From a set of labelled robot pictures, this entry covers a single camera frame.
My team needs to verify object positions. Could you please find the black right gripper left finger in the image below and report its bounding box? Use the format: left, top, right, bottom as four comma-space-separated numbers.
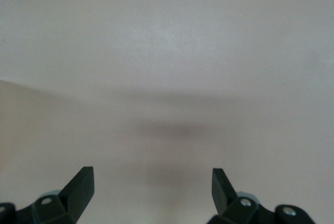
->
0, 166, 94, 224

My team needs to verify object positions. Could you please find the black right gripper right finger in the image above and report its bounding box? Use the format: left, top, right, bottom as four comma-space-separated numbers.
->
207, 168, 316, 224

